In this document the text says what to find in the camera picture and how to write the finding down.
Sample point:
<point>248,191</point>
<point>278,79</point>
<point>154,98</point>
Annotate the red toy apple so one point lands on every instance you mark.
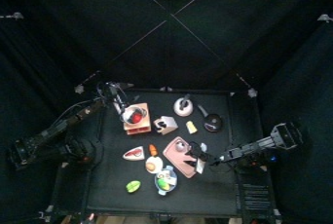
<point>137,118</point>

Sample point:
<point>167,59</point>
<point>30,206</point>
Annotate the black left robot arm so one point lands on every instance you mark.
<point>56,129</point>

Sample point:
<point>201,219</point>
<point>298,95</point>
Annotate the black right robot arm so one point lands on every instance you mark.
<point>260,143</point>

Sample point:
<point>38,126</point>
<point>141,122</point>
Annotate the white toy cooking pot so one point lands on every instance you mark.
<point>126,116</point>

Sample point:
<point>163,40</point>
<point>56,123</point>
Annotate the pink cutting board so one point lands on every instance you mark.
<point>175,156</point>

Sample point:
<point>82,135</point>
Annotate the yellow toy cheese wedge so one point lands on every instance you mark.
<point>191,127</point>

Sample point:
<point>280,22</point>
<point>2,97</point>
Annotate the black toy frying pan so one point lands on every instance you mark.
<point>213,124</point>

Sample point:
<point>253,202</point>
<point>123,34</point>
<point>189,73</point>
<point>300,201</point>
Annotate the white toy food piece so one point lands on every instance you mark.
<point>170,179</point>

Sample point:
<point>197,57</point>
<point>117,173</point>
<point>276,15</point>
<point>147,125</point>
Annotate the red wooden toy stove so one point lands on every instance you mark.
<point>141,130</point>

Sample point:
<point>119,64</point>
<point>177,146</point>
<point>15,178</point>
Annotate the small white plate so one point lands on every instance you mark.
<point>155,161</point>

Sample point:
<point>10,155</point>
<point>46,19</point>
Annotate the green yellow toy food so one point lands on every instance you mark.
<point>163,184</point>

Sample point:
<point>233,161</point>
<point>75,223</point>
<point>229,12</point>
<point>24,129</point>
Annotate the orange toy carrot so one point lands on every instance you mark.
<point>153,150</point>

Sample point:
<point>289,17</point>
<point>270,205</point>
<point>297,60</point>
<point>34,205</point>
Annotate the white red watermelon slice toy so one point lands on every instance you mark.
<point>135,153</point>

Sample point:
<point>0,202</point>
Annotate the green toy lime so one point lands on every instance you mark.
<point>133,186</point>

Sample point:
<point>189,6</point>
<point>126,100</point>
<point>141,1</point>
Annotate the silver frame corner bracket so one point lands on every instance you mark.
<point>79,88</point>
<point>165,89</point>
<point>252,92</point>
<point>43,215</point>
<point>276,214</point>
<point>324,17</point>
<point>18,16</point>

